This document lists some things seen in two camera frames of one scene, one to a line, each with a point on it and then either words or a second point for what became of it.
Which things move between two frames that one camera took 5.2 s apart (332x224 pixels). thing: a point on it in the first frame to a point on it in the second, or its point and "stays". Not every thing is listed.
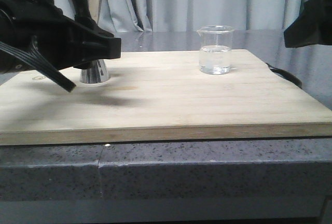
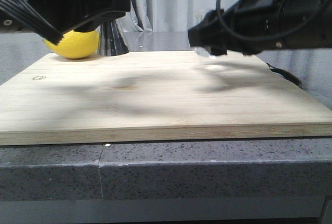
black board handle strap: (286, 76) stays
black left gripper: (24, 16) to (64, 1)
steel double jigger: (98, 72) to (111, 41)
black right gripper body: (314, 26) to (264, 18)
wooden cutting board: (158, 95) stays
